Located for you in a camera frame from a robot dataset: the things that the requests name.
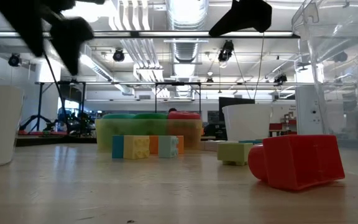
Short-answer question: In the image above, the lime green toy block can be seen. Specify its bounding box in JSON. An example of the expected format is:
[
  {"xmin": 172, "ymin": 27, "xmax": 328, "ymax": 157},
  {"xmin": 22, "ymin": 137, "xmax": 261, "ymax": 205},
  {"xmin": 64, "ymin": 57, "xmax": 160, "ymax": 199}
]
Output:
[{"xmin": 217, "ymin": 142, "xmax": 254, "ymax": 166}]

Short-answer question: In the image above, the thin hanging cable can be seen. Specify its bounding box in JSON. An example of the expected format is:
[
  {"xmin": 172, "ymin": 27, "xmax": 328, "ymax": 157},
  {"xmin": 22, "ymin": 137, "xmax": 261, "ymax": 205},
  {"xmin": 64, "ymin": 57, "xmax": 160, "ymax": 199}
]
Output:
[{"xmin": 253, "ymin": 32, "xmax": 265, "ymax": 100}]

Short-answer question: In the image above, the teal toy block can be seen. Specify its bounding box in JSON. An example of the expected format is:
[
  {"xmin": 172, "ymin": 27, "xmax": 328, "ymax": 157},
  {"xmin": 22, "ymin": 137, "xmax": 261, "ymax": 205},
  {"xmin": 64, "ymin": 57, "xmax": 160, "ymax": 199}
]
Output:
[{"xmin": 240, "ymin": 139, "xmax": 264, "ymax": 146}]

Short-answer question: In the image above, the orange curved toy block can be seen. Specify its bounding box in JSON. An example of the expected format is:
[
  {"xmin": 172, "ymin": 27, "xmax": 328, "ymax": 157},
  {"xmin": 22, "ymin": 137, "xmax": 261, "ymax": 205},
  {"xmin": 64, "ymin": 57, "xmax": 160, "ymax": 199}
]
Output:
[{"xmin": 149, "ymin": 136, "xmax": 185, "ymax": 155}]

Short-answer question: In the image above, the yellow translucent bin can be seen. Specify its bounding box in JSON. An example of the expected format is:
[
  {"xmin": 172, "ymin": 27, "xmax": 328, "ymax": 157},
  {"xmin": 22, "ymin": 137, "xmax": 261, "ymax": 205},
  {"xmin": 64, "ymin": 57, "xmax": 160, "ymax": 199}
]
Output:
[{"xmin": 94, "ymin": 118, "xmax": 204, "ymax": 152}]

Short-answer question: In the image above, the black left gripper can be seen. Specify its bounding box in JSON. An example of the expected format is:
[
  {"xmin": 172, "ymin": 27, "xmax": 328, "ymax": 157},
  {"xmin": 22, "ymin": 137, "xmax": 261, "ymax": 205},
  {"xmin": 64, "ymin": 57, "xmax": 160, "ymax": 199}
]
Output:
[{"xmin": 0, "ymin": 0, "xmax": 105, "ymax": 77}]

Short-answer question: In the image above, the mint small toy block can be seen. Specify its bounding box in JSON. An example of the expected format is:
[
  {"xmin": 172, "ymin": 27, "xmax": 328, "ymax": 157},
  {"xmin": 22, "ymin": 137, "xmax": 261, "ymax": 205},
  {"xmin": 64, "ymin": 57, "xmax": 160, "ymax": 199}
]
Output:
[{"xmin": 158, "ymin": 136, "xmax": 179, "ymax": 159}]

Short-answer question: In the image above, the small tan square dish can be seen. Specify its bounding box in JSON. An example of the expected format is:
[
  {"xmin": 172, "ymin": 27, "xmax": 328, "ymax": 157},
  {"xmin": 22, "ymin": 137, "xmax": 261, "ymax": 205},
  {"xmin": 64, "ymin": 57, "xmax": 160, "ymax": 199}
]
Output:
[{"xmin": 198, "ymin": 140, "xmax": 226, "ymax": 152}]

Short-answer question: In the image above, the green foam die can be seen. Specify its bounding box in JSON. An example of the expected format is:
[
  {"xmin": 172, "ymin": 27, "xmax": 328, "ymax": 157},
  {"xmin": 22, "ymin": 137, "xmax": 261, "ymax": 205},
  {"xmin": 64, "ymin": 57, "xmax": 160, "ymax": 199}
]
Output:
[{"xmin": 134, "ymin": 113, "xmax": 169, "ymax": 149}]

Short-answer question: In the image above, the red cabinet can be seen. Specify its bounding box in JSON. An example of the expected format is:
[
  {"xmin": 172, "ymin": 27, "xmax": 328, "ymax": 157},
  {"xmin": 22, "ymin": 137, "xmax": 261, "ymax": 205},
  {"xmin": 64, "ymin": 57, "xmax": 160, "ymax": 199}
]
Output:
[{"xmin": 268, "ymin": 119, "xmax": 297, "ymax": 137}]

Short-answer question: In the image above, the blue small toy block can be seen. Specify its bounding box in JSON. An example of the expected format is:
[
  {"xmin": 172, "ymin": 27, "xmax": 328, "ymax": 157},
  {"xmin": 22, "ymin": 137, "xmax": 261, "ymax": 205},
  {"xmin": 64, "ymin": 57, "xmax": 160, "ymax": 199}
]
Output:
[{"xmin": 112, "ymin": 135, "xmax": 125, "ymax": 159}]

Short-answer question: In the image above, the white round cup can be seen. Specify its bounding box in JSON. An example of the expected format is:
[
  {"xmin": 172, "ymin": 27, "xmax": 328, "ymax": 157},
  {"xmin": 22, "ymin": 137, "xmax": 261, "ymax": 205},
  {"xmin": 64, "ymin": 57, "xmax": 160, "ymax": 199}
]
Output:
[{"xmin": 222, "ymin": 104, "xmax": 273, "ymax": 141}]

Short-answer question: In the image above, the red stepped toy block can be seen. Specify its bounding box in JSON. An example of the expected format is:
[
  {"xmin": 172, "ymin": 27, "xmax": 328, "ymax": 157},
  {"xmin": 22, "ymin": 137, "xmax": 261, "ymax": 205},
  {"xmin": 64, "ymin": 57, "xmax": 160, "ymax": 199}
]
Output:
[{"xmin": 247, "ymin": 134, "xmax": 346, "ymax": 192}]

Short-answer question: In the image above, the teal foam die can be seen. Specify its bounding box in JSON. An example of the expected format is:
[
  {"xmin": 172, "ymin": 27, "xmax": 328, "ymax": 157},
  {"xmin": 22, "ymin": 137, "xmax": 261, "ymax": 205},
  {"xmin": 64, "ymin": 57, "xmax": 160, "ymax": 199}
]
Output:
[{"xmin": 102, "ymin": 113, "xmax": 136, "ymax": 150}]

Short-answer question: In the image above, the white pillar with sockets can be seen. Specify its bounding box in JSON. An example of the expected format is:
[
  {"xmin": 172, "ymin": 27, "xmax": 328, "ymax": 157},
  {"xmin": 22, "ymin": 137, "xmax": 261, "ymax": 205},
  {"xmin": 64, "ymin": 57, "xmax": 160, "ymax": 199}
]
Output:
[{"xmin": 295, "ymin": 85, "xmax": 323, "ymax": 136}]

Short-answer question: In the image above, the black ceiling spotlight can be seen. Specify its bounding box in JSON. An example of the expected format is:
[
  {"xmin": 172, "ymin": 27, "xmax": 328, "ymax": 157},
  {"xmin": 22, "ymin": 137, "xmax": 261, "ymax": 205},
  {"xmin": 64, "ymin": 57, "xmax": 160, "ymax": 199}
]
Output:
[
  {"xmin": 273, "ymin": 73, "xmax": 288, "ymax": 85},
  {"xmin": 7, "ymin": 52, "xmax": 22, "ymax": 67},
  {"xmin": 112, "ymin": 48, "xmax": 126, "ymax": 62}
]

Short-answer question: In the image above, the black overhead camera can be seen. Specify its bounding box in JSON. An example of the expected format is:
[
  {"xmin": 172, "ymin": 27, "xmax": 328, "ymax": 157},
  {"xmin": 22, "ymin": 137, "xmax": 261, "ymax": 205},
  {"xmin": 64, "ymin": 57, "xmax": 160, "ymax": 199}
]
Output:
[{"xmin": 218, "ymin": 39, "xmax": 234, "ymax": 62}]

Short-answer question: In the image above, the black overhead crossbar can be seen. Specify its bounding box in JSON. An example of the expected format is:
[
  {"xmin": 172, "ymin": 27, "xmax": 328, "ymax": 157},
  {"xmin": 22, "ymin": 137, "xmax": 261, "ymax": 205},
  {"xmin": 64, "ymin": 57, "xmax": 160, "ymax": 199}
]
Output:
[{"xmin": 0, "ymin": 30, "xmax": 301, "ymax": 39}]

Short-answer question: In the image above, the red foam die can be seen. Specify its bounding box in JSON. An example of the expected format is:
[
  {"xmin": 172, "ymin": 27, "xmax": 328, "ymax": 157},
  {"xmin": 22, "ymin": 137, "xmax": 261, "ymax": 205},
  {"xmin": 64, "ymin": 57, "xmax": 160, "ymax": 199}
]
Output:
[{"xmin": 167, "ymin": 111, "xmax": 202, "ymax": 149}]

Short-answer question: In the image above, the black aluminium table frame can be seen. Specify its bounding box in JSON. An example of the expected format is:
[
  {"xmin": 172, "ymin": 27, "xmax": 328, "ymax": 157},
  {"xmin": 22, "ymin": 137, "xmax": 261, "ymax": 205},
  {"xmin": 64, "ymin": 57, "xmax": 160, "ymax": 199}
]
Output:
[{"xmin": 16, "ymin": 136, "xmax": 98, "ymax": 147}]

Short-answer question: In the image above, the yellow small toy block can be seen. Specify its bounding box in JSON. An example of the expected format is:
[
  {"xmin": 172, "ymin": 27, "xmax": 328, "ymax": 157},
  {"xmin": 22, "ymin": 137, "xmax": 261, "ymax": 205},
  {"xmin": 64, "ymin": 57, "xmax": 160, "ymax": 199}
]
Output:
[{"xmin": 123, "ymin": 135, "xmax": 150, "ymax": 160}]

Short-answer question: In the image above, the black background station frame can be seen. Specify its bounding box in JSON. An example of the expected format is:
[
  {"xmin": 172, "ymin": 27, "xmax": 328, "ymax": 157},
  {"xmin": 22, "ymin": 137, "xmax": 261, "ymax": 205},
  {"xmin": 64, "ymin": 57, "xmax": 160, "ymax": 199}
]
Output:
[
  {"xmin": 35, "ymin": 81, "xmax": 86, "ymax": 128},
  {"xmin": 155, "ymin": 82, "xmax": 202, "ymax": 114}
]

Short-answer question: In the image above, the clear plastic bin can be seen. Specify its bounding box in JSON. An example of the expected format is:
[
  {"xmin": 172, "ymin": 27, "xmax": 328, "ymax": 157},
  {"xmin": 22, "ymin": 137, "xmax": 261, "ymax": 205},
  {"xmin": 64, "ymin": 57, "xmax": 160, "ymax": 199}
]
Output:
[{"xmin": 291, "ymin": 0, "xmax": 358, "ymax": 180}]

